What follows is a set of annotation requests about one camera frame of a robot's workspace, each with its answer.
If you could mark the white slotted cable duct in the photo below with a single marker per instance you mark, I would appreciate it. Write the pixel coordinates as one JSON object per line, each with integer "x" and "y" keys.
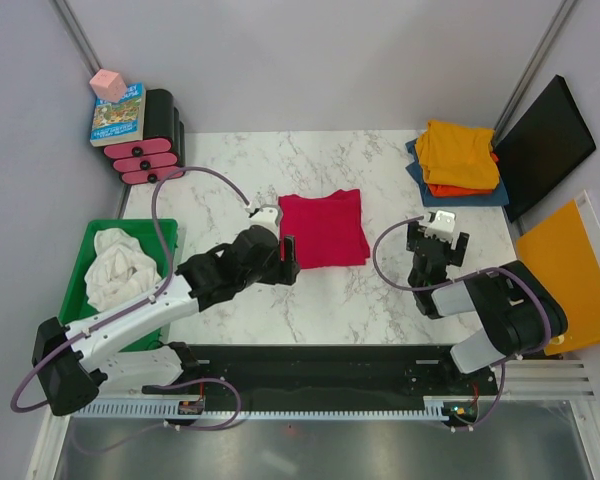
{"x": 173, "y": 408}

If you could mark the orange folder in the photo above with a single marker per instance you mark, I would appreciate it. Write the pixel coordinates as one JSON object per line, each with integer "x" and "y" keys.
{"x": 558, "y": 253}

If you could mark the mustard yellow folded t-shirt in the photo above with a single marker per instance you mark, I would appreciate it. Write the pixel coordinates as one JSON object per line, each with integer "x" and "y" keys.
{"x": 452, "y": 154}

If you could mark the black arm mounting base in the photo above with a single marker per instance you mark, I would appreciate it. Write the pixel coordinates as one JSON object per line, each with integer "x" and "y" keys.
{"x": 324, "y": 376}

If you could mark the black pink mini drawer unit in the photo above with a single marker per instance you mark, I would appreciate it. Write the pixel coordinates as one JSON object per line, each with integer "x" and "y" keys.
{"x": 161, "y": 150}

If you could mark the black flat board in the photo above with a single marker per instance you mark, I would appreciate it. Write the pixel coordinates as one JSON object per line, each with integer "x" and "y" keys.
{"x": 546, "y": 144}

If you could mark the crimson red t-shirt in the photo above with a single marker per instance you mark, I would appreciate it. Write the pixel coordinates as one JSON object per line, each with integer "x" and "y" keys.
{"x": 327, "y": 231}

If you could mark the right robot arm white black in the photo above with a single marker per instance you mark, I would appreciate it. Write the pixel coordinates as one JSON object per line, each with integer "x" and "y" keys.
{"x": 517, "y": 313}

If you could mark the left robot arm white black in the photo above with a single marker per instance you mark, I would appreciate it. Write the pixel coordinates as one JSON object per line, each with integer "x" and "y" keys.
{"x": 69, "y": 361}

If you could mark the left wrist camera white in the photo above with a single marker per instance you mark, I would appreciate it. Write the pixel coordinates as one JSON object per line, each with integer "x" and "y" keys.
{"x": 268, "y": 216}

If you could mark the colourful paperback book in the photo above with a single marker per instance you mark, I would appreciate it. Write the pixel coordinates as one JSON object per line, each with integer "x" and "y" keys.
{"x": 121, "y": 122}

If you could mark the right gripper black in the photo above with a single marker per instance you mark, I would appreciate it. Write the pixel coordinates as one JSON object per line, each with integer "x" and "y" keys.
{"x": 455, "y": 256}

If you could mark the blue folded t-shirt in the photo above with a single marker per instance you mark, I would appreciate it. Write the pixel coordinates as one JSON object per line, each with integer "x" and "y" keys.
{"x": 497, "y": 198}

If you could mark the pink cube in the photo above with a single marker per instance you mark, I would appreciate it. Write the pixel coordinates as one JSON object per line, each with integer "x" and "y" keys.
{"x": 108, "y": 85}

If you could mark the white crumpled cloth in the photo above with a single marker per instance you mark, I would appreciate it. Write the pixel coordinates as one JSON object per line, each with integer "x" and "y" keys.
{"x": 120, "y": 272}

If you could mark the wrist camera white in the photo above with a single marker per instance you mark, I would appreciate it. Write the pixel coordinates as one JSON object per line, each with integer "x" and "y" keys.
{"x": 441, "y": 222}
{"x": 268, "y": 216}

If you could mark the pale yellow mug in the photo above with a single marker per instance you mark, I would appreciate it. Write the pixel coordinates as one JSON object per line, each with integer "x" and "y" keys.
{"x": 558, "y": 340}

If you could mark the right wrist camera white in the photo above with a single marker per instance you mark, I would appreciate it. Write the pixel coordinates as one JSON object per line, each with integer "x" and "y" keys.
{"x": 441, "y": 222}

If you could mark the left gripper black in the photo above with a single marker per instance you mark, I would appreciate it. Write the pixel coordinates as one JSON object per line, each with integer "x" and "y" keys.
{"x": 284, "y": 272}

